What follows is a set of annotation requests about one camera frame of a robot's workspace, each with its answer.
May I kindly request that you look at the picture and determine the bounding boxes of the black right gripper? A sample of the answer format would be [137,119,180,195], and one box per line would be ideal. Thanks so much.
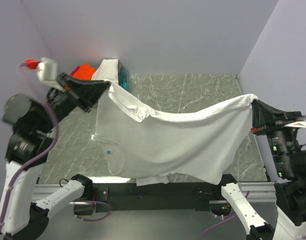
[250,95,304,173]

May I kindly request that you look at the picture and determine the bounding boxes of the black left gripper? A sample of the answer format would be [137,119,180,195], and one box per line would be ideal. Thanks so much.
[37,70,112,132]

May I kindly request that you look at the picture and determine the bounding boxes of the white t-shirt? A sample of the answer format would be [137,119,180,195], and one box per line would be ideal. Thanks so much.
[94,83,257,186]
[91,59,119,84]

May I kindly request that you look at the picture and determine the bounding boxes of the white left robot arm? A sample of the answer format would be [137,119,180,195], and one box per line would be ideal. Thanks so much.
[0,73,110,240]

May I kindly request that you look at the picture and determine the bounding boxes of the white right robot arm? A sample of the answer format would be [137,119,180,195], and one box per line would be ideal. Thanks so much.
[212,100,306,240]

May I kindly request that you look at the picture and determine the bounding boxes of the orange t-shirt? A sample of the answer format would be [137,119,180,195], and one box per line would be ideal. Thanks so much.
[72,63,96,81]

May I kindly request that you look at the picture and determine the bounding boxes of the pink t-shirt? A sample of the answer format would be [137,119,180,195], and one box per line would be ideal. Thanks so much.
[70,66,80,77]

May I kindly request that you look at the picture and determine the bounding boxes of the white t-shirt in basket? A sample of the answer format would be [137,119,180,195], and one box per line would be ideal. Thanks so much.
[91,59,119,84]

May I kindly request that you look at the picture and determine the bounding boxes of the teal plastic laundry basket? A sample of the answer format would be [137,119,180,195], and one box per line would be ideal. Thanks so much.
[119,67,129,90]

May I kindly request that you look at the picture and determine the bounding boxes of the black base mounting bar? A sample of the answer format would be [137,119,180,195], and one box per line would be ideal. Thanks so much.
[82,182,232,217]

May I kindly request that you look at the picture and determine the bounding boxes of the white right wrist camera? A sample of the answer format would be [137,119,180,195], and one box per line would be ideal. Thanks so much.
[290,103,306,130]

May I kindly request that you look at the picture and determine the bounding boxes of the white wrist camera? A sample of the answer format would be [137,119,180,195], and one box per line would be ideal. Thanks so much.
[290,103,306,130]
[37,57,59,89]

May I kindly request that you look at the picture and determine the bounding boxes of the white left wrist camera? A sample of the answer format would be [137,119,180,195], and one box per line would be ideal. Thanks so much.
[37,57,59,89]

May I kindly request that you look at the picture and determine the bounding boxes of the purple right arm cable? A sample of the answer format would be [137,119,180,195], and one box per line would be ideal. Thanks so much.
[200,189,251,240]

